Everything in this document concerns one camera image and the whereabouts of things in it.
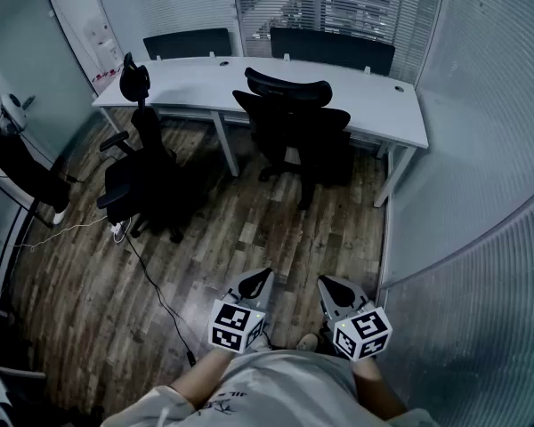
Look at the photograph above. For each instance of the black office chair with jacket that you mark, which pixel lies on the black office chair with jacket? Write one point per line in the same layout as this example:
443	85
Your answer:
147	171

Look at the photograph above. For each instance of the white window blinds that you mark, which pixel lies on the white window blinds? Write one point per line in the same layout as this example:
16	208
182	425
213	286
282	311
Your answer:
338	2

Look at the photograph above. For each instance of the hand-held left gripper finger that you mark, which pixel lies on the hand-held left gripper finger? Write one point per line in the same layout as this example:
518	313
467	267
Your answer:
267	292
235	288

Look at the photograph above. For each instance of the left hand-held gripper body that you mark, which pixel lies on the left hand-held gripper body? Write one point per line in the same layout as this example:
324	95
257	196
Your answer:
231	327

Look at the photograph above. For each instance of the person's beige shoe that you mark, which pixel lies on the person's beige shoe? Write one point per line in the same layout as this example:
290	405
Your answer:
260	343
307	341

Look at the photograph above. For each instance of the person's right forearm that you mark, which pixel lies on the person's right forearm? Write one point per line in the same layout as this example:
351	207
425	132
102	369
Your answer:
376	385

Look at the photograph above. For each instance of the red patterned glass sticker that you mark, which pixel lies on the red patterned glass sticker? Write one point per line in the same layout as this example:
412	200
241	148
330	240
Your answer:
104	74

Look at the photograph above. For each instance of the wide black desk partition panel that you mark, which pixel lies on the wide black desk partition panel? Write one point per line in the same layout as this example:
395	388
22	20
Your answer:
334	49

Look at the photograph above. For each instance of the person's white printed t-shirt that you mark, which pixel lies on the person's white printed t-shirt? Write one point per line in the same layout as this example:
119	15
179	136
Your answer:
285	394

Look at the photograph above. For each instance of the white power strip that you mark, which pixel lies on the white power strip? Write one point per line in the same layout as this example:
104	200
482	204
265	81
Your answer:
119	231

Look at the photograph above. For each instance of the small black desk partition panel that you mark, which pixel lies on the small black desk partition panel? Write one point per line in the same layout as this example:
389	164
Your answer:
187	42

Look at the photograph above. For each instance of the long white desk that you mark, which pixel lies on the long white desk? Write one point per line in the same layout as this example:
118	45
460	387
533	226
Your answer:
293	82

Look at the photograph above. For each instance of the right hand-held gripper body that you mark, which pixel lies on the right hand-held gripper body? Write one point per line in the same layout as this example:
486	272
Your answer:
365	332

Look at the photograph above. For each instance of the black mesh office chair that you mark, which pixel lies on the black mesh office chair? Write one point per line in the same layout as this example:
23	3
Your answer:
293	127

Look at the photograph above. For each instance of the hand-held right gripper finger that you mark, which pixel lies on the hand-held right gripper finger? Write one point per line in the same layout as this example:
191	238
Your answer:
326	300
356	292

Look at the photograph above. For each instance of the grey metal bar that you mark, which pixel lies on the grey metal bar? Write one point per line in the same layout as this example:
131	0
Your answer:
22	373

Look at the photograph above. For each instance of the person's left forearm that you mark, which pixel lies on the person's left forearm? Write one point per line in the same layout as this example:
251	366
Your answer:
204	376

